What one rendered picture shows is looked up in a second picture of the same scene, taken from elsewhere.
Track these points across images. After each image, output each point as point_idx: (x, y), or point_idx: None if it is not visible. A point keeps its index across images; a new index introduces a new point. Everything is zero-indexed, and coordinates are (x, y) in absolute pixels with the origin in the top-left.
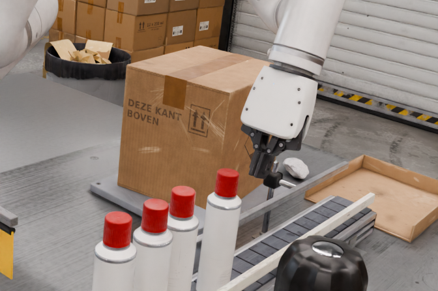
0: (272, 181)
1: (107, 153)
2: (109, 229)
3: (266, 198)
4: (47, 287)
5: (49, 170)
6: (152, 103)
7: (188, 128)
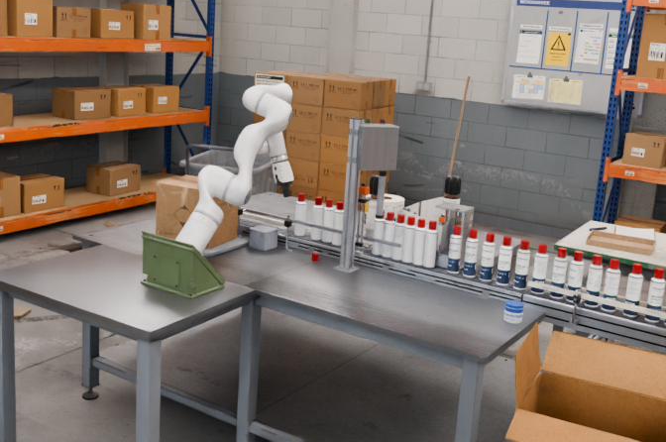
0: (242, 211)
1: None
2: (343, 204)
3: (238, 220)
4: (290, 261)
5: None
6: (219, 202)
7: (229, 205)
